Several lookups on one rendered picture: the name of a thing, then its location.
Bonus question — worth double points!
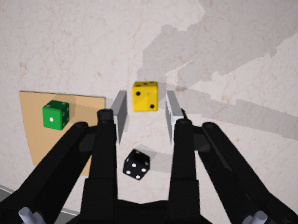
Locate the green die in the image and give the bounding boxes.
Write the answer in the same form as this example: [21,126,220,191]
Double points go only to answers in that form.
[42,100,69,131]

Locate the yellow die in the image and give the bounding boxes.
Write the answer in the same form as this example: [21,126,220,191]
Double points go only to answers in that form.
[132,81,158,112]

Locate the black die with white pips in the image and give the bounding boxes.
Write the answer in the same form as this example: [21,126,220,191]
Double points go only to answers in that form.
[122,149,150,180]

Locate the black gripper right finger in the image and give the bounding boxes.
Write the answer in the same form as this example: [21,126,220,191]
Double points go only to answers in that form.
[165,90,298,224]

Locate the tan mat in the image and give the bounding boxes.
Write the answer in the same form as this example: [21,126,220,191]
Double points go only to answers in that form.
[19,91,105,166]

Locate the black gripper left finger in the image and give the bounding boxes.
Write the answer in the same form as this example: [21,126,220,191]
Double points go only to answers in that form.
[0,90,128,224]

